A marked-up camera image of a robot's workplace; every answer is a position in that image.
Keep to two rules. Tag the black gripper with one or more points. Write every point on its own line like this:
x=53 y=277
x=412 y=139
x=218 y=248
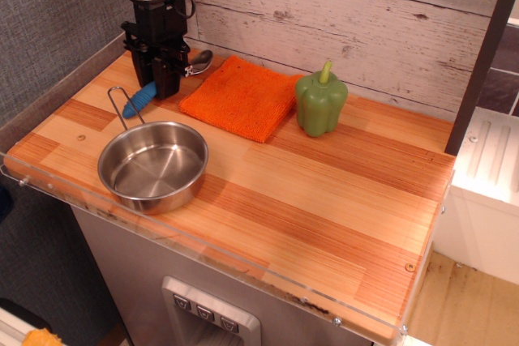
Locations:
x=156 y=42

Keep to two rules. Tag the blue handled metal spoon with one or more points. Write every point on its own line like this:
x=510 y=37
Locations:
x=199 y=64

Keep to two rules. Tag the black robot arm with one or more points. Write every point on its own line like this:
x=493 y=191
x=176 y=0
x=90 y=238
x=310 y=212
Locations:
x=156 y=42

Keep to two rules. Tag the yellow object at corner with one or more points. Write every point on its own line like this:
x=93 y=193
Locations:
x=41 y=337

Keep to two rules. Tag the orange knitted cloth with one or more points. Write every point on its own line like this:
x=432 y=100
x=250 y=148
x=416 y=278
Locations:
x=243 y=99

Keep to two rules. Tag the green toy bell pepper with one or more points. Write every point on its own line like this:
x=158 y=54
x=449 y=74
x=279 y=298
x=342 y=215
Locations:
x=320 y=98

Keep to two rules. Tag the clear acrylic table guard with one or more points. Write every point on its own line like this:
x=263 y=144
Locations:
x=343 y=229

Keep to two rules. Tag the grey toy fridge cabinet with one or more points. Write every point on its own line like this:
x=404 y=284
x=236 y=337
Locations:
x=133 y=268

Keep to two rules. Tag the silver dispenser button panel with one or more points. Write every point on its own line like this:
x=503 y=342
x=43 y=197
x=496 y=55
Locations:
x=199 y=318

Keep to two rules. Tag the white toy sink unit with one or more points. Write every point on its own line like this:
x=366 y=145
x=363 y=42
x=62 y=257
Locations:
x=478 y=225

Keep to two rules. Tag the steel pot with wire handle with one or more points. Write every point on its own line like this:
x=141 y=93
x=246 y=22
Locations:
x=154 y=167

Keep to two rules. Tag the dark vertical post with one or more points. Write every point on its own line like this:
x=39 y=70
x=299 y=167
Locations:
x=491 y=41

